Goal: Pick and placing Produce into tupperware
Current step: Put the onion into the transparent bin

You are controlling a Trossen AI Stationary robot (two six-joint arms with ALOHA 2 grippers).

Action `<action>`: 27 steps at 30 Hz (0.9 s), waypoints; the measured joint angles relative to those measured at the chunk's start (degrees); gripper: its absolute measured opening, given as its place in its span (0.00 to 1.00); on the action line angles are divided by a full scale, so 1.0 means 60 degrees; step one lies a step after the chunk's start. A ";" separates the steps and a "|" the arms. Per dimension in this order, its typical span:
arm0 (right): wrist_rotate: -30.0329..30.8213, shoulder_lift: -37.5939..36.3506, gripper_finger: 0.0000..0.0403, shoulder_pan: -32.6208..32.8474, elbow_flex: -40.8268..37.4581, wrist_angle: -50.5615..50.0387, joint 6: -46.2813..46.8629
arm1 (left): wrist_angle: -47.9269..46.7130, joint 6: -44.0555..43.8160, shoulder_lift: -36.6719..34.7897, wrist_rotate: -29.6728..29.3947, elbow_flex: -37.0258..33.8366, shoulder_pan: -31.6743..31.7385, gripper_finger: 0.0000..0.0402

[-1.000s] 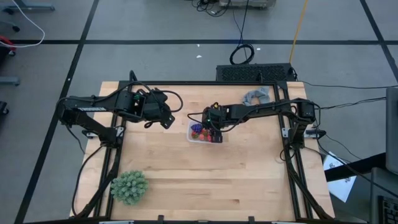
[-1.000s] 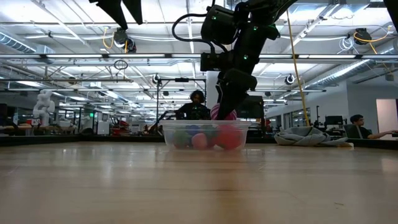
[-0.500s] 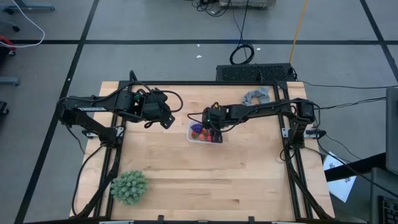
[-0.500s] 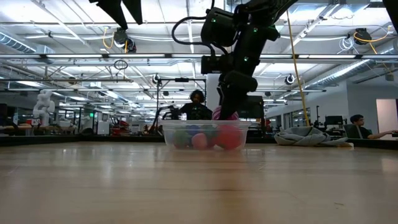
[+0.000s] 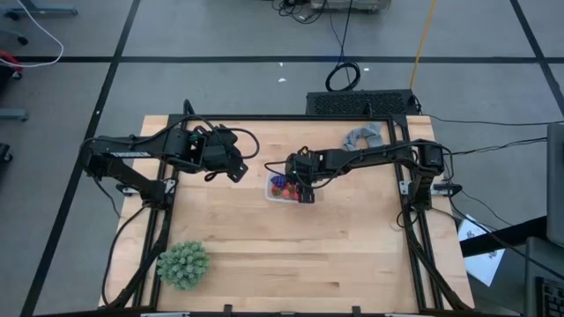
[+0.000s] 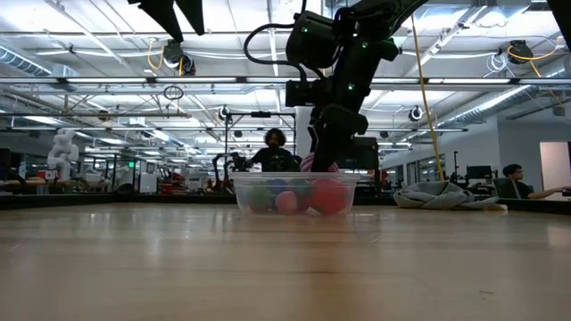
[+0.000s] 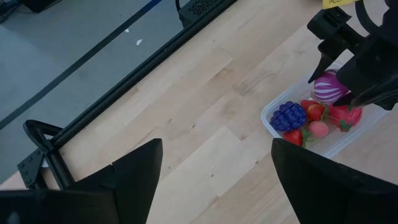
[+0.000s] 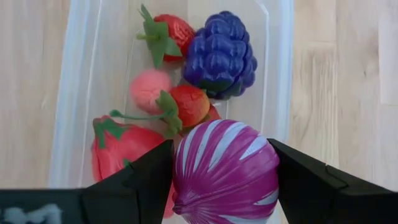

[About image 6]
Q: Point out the grey ceiling duct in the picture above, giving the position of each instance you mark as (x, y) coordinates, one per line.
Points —
(18, 62)
(490, 104)

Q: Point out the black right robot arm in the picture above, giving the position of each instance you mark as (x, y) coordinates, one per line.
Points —
(383, 9)

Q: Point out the red toy tomato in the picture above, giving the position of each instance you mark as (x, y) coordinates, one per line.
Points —
(330, 196)

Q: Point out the small pink toy peach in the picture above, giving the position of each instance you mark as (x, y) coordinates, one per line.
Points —
(286, 203)

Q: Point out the purple toy grapes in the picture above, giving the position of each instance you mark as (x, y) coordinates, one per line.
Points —
(277, 185)

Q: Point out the clear plastic container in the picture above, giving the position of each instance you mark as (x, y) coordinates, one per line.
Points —
(294, 176)

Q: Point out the black wall screen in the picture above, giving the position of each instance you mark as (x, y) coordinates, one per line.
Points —
(370, 153)

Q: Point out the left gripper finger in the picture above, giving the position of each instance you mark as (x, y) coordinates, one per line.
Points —
(194, 11)
(167, 13)

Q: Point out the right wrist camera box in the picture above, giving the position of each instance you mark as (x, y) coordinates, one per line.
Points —
(308, 93)

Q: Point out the long light bar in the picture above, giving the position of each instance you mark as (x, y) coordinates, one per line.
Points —
(111, 80)

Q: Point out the black rig stand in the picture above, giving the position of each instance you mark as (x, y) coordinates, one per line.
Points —
(261, 114)

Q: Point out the person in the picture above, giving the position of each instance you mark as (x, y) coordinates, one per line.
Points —
(272, 160)
(517, 187)

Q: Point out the magenta spiky ball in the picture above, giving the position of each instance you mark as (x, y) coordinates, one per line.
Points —
(305, 164)

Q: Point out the small black monitor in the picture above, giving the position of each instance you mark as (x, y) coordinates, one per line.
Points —
(478, 172)

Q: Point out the black office chair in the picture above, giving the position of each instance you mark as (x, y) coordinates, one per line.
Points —
(504, 189)

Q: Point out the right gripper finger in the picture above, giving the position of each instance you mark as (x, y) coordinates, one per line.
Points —
(330, 149)

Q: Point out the grey crumpled cloth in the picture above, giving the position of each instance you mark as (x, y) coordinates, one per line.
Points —
(437, 196)

